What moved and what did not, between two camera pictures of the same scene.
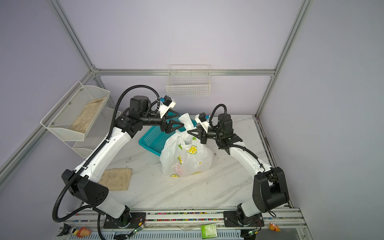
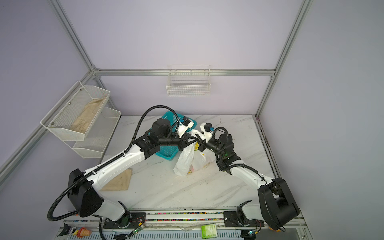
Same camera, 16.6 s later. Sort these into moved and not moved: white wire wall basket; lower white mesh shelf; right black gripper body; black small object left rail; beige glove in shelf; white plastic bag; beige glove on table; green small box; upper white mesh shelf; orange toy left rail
Moved: right black gripper body; white plastic bag
Not moved: beige glove in shelf; upper white mesh shelf; orange toy left rail; beige glove on table; green small box; black small object left rail; lower white mesh shelf; white wire wall basket
